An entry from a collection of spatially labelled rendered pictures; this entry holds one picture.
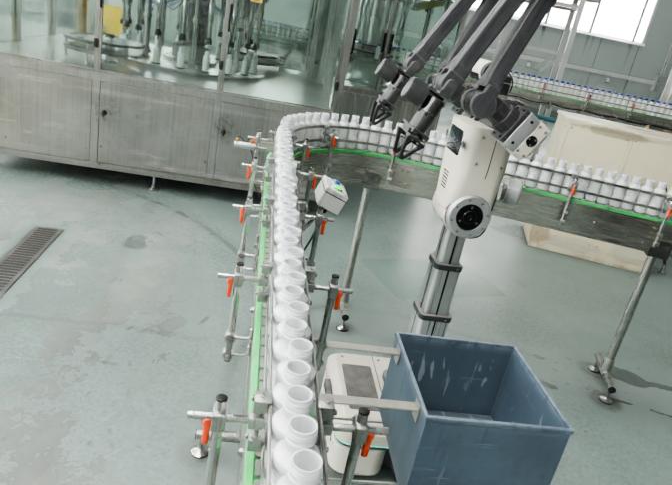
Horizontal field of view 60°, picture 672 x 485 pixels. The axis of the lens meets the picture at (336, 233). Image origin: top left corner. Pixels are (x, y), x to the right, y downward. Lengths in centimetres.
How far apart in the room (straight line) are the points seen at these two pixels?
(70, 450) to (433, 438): 155
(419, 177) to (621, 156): 274
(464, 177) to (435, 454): 104
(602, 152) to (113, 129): 402
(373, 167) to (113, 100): 244
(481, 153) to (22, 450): 191
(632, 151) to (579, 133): 46
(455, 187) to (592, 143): 349
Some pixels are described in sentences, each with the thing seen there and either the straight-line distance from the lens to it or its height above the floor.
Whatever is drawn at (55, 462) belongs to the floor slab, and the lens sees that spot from 240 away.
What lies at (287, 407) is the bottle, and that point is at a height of 115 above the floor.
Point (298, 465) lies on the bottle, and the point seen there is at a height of 114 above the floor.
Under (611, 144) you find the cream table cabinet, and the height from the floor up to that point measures 104.
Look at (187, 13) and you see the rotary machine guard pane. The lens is 471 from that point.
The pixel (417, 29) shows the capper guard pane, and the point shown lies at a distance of 673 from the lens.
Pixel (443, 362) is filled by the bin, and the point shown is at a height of 88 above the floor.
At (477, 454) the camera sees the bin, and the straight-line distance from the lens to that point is 129.
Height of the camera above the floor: 163
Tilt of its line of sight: 20 degrees down
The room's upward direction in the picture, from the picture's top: 11 degrees clockwise
